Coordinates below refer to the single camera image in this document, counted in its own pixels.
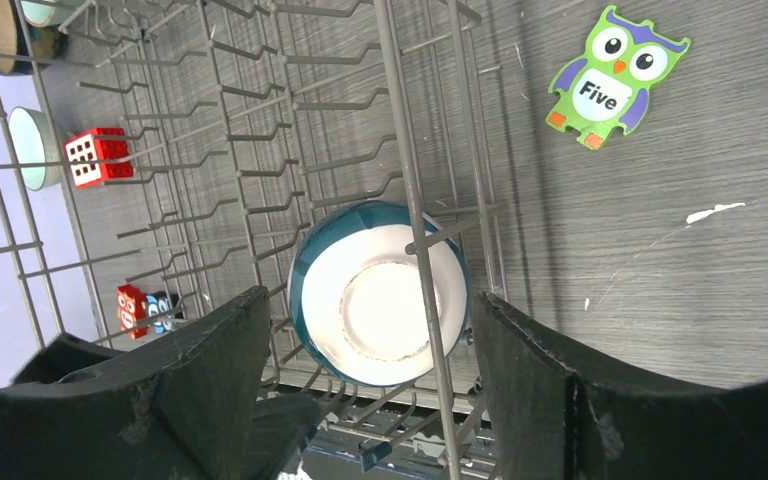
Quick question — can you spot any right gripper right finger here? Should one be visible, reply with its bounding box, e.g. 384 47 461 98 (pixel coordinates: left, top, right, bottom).
472 293 768 479

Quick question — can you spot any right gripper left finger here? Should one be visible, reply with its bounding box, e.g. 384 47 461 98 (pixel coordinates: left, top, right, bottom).
0 286 320 479

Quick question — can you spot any teal white bowl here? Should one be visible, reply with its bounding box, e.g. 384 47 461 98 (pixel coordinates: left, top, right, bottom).
287 200 434 387

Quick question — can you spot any grey wire dish rack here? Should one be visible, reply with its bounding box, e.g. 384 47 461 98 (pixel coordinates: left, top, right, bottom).
0 0 511 480

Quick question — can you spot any celadon green bowl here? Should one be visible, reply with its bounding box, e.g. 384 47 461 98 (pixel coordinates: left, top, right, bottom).
8 107 68 191
21 0 96 27

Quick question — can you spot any blue owl puzzle piece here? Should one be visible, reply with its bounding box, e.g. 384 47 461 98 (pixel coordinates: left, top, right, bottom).
143 291 185 335

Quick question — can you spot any red window toy block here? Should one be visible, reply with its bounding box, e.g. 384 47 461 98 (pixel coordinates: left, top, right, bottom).
64 126 134 189

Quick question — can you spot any green owl puzzle piece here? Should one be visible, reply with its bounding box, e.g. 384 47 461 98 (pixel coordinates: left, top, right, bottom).
546 4 691 151

